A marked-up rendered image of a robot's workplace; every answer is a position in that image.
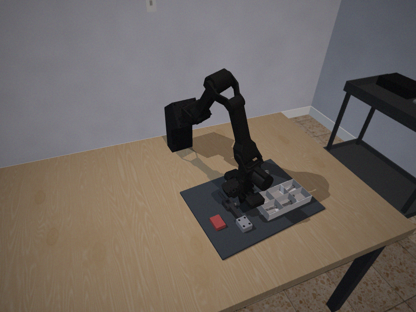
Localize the grey flat bar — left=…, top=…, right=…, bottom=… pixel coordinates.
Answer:
left=228, top=203, right=242, bottom=219

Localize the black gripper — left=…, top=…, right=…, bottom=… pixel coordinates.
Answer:
left=224, top=169, right=265, bottom=209

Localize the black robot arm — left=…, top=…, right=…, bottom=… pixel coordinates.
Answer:
left=179, top=68, right=273, bottom=198

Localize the white mounting block with four holes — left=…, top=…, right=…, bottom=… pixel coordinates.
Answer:
left=236, top=215, right=253, bottom=233

